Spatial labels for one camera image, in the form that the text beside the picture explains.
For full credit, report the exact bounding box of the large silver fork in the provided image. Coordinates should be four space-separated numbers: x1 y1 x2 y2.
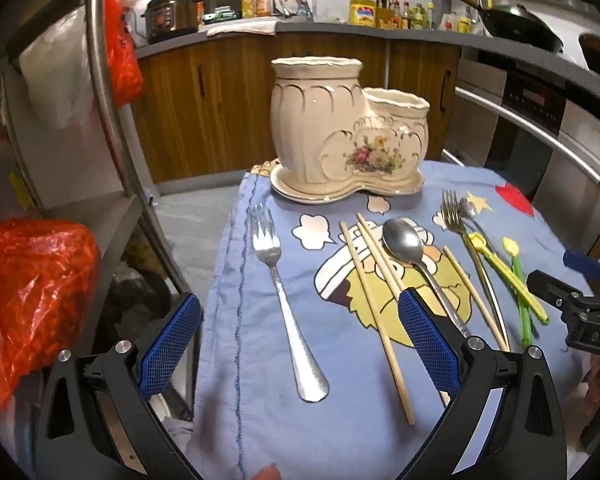
250 202 330 403

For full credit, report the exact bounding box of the knife block with scissors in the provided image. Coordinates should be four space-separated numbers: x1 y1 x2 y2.
376 0 402 30

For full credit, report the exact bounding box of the cream ceramic holder tray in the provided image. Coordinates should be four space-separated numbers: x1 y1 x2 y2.
270 162 425 206

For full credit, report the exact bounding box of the small spoon yellow flower handle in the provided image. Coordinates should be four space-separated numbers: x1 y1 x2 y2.
459 197 551 326

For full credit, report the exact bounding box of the black electric pressure cooker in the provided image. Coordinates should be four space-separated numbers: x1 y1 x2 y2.
144 0 206 45

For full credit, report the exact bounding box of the bulky red plastic bag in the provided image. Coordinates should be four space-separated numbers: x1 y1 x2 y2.
0 217 102 413

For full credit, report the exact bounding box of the white folded towel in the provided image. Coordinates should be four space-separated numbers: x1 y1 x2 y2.
206 16 279 37

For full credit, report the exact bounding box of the wooden kitchen cabinet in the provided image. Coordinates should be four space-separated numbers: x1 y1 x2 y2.
135 30 462 187

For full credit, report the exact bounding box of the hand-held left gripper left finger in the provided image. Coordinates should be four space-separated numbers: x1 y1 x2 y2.
32 291 203 480

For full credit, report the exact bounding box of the large yellow oil jug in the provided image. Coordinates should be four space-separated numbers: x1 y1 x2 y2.
349 0 377 26

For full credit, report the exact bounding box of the white plastic bag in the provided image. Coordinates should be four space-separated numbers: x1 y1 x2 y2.
19 7 100 132

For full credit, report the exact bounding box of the small utensil green tulip handle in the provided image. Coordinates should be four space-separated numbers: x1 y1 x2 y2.
501 236 535 348

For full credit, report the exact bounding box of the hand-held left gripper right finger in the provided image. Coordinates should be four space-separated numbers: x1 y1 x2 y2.
390 287 568 480

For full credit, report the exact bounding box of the stainless steel built-in oven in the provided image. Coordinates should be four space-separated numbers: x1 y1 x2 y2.
442 57 600 281

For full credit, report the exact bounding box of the wooden chopstick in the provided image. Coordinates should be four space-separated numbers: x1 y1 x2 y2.
339 221 416 426
442 245 506 348
356 213 452 407

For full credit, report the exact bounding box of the grey kitchen countertop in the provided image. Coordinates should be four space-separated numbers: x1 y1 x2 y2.
134 12 600 126

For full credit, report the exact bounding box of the row of sauce bottles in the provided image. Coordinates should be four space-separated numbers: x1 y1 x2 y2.
399 1 437 31

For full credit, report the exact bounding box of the blue cartoon printed cloth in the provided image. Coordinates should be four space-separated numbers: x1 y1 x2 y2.
190 160 600 480

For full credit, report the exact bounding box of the large silver spoon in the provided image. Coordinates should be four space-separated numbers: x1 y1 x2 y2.
382 217 473 341

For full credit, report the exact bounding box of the gold fork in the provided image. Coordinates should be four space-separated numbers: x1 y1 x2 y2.
441 189 511 352

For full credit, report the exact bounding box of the green flat box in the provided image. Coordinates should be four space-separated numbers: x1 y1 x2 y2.
202 6 242 25

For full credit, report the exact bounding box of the metal storage rack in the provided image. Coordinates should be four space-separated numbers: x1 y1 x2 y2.
0 0 203 411

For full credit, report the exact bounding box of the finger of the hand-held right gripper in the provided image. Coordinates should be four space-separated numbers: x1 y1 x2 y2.
562 250 600 282
526 270 588 313

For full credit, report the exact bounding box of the black wok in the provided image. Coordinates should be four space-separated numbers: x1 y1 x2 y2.
434 0 566 57

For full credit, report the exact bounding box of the cream floral ceramic utensil holder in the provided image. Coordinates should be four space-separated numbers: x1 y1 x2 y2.
270 56 430 187

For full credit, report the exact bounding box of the hanging red plastic bag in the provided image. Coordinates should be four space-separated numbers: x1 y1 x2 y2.
103 0 146 109

